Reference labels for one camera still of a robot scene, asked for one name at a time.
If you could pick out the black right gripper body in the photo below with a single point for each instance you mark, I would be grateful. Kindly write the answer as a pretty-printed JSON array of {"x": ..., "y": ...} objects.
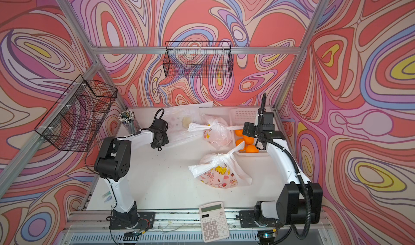
[{"x": 252, "y": 130}]

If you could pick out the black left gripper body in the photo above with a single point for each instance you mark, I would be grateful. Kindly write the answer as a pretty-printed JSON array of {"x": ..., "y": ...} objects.
[{"x": 164, "y": 141}]

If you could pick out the white printed plastic bag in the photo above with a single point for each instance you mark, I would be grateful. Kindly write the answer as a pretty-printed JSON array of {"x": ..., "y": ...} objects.
[{"x": 221, "y": 171}]

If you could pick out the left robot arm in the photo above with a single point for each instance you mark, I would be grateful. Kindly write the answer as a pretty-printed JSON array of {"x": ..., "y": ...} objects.
[{"x": 113, "y": 164}]

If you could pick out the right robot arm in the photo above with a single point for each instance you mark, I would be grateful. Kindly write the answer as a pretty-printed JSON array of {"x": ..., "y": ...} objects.
[{"x": 300, "y": 201}]

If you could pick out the centre orange in basket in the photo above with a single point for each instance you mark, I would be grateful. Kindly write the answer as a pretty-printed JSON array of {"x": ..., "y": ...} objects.
[{"x": 248, "y": 140}]

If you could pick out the orange in basket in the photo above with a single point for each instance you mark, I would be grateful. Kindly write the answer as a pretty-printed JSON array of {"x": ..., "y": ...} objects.
[
  {"x": 248, "y": 140},
  {"x": 240, "y": 144}
]

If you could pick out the bottom edge orange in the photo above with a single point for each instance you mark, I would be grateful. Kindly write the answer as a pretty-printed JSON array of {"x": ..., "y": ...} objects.
[{"x": 251, "y": 149}]

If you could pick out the orange behind top orange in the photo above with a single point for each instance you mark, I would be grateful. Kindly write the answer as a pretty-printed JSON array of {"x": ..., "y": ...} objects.
[{"x": 238, "y": 132}]

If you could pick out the left orange in basket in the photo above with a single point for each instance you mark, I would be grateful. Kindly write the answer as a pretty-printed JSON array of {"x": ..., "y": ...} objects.
[{"x": 240, "y": 144}]

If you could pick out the white plastic basket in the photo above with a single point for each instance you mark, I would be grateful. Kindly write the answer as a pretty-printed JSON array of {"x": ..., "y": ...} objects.
[{"x": 237, "y": 117}]

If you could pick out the metal pen cup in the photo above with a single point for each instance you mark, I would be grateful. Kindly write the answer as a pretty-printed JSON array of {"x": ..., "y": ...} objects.
[{"x": 128, "y": 120}]

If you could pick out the green pen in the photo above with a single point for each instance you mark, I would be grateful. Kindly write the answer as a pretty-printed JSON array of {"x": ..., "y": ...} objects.
[{"x": 107, "y": 197}]

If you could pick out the pink desk calculator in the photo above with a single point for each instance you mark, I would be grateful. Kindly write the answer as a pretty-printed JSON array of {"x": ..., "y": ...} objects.
[{"x": 214, "y": 222}]

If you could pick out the black wire basket rear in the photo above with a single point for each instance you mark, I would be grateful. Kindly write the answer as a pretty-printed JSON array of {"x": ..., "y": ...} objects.
[{"x": 198, "y": 59}]

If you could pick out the black wire basket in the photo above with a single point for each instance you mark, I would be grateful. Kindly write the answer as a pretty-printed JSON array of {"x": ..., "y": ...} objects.
[
  {"x": 75, "y": 119},
  {"x": 198, "y": 59}
]

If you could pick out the black wire basket left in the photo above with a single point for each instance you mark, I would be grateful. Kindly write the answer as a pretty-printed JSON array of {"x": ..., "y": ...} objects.
[{"x": 75, "y": 119}]

